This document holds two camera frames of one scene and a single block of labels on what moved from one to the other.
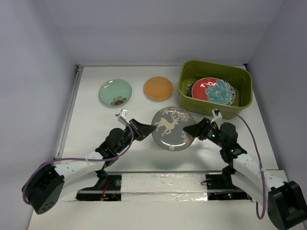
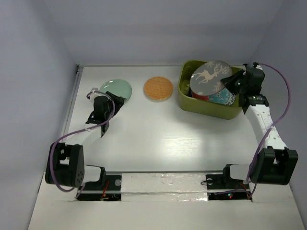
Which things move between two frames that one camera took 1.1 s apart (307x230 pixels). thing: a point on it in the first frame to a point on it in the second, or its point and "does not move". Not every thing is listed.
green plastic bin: (238, 74) does not move
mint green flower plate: (115, 93) does not move
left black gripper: (141, 130) to (118, 102)
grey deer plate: (169, 134) to (206, 79)
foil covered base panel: (163, 187) does not move
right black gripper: (199, 129) to (229, 81)
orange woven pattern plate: (158, 88) does not move
